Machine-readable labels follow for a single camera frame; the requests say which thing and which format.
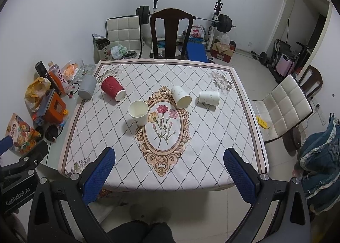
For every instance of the blue quilted clothing pile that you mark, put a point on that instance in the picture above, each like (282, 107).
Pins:
(322, 158)

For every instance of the dark tea box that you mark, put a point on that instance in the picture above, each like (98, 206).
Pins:
(102, 50)

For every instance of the white padded chair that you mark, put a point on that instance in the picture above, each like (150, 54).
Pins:
(284, 104)
(124, 33)

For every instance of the black dumbbell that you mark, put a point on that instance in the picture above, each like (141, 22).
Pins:
(261, 57)

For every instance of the dark wooden chair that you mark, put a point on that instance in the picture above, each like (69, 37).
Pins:
(170, 35)

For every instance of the yellow plastic bag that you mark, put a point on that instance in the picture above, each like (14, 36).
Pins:
(35, 91)

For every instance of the floral diamond pattern tablecloth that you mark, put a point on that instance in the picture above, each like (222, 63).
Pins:
(207, 142)

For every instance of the plain white paper cup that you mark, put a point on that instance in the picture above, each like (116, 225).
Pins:
(138, 115)

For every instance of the black round object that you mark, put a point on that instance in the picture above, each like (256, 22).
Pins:
(51, 133)

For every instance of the pink suitcase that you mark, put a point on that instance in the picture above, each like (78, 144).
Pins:
(285, 65)

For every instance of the black folding cart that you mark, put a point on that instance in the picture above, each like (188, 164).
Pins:
(281, 47)

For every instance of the white squat rack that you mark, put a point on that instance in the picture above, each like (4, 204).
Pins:
(216, 11)

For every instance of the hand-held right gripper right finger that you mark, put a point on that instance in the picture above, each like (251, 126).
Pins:
(241, 177)

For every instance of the red and white plastic bag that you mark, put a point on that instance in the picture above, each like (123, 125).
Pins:
(197, 31)

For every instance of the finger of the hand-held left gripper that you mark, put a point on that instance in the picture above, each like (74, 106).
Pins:
(5, 145)
(33, 155)

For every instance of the white patterned paper cup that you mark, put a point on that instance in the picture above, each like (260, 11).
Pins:
(209, 98)
(180, 96)

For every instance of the yellow floor object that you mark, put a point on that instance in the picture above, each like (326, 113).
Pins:
(263, 123)

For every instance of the black remote control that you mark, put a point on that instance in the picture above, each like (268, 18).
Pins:
(45, 73)

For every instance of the clear bag with orange snacks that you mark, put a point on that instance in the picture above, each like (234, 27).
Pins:
(70, 70)

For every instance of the red cardboard box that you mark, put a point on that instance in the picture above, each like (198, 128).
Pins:
(224, 53)

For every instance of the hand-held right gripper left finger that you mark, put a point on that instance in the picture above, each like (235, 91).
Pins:
(97, 177)

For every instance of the green and white plastic bag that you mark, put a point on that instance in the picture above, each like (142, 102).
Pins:
(118, 51)

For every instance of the brown wooden chair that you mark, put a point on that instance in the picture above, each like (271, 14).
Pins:
(314, 78)

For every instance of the black barbell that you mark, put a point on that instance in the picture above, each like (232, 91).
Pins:
(224, 23)

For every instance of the person's dark trouser legs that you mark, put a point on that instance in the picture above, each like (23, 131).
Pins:
(140, 233)

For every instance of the blue weight bench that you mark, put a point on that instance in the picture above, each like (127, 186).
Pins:
(196, 51)

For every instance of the orange box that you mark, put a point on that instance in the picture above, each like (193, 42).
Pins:
(55, 108)

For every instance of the red ribbed paper cup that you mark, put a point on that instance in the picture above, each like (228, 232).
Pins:
(111, 86)

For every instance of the grey cup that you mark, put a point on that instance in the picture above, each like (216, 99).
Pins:
(87, 86)

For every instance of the orange juice bottle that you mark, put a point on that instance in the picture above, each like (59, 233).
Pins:
(57, 78)

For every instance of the colourful snack packet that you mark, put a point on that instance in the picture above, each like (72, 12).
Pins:
(22, 135)

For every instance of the black exercise machine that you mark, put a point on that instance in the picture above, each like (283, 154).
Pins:
(304, 55)

